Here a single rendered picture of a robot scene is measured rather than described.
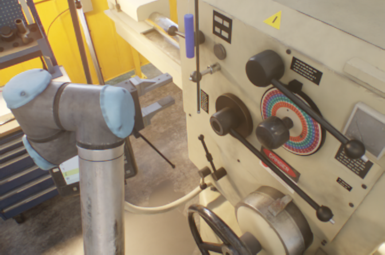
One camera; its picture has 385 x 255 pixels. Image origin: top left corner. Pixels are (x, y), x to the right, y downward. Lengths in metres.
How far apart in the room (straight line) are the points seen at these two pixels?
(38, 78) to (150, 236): 1.93
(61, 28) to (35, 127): 2.48
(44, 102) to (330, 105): 0.53
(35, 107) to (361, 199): 0.67
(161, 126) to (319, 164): 2.41
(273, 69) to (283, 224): 0.43
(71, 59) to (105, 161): 2.70
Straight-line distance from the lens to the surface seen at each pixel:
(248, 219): 0.90
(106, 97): 0.52
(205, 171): 1.24
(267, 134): 0.64
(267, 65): 0.62
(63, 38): 3.10
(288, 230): 0.87
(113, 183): 0.58
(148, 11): 1.96
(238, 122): 0.84
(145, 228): 2.42
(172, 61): 1.73
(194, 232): 1.02
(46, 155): 0.67
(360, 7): 0.74
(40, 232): 2.68
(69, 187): 1.32
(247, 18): 0.71
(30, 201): 2.56
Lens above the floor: 2.17
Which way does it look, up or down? 44 degrees down
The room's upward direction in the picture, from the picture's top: 2 degrees counter-clockwise
